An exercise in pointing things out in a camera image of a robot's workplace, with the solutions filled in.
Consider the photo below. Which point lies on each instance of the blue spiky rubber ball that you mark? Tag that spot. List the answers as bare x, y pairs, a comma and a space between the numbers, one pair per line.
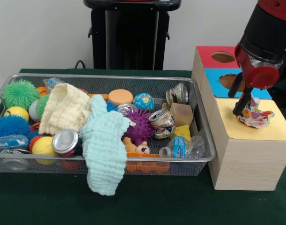
10, 126

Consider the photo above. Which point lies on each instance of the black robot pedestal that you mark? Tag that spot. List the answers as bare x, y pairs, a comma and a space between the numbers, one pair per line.
128, 35

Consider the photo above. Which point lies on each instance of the orange plush toy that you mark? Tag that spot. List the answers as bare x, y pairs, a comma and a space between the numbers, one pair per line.
142, 148

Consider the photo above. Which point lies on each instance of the cream waffle cloth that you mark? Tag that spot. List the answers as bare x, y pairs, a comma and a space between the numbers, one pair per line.
63, 107

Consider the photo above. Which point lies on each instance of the dark green tablecloth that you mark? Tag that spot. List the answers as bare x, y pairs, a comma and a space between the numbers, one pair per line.
156, 206

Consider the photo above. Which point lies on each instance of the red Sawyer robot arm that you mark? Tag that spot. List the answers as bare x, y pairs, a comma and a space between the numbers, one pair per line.
266, 28

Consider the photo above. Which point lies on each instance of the yellow tennis ball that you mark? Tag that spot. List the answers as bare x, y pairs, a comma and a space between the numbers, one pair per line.
43, 145

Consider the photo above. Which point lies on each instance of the printed silver drink can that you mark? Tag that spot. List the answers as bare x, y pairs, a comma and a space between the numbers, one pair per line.
162, 122

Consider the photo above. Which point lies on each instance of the purple spiky monster toy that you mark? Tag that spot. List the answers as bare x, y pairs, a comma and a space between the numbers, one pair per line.
140, 125

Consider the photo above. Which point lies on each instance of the crushed red soda can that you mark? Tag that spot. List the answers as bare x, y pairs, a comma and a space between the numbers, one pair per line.
65, 141

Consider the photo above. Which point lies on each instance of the green spiky rubber ball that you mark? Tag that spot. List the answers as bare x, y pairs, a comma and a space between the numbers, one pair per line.
19, 92

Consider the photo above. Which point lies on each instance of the wooden box with three holes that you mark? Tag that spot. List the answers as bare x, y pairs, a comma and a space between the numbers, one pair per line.
245, 164

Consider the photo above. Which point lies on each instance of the mint green waffle cloth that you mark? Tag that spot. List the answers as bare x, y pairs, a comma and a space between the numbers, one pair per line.
103, 150

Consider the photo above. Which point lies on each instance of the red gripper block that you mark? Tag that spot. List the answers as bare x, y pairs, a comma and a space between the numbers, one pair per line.
259, 72

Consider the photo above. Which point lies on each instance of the crushed bottle with blue label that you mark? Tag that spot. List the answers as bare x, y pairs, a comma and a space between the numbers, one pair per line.
180, 146

